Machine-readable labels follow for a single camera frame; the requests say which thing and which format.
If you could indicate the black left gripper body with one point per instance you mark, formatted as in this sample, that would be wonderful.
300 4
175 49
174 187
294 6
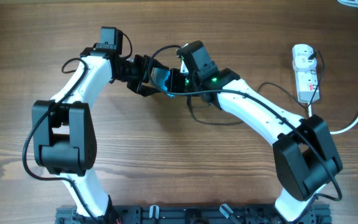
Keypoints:
141 72

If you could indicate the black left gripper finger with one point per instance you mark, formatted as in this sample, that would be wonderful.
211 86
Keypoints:
148 90
153 63

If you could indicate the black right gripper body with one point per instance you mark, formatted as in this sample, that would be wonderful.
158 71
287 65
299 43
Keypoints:
177 81

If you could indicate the turquoise screen smartphone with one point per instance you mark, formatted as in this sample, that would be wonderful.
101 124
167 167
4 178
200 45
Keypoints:
161 78

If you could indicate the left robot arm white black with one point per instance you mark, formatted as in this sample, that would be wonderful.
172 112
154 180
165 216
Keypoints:
62 128

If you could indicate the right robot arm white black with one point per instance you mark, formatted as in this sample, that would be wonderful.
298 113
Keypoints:
306 158

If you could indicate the white USB charger adapter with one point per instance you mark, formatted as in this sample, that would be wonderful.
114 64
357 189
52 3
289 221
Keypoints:
302 63

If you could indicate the white power strip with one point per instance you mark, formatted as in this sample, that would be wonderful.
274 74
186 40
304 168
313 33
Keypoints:
306 82

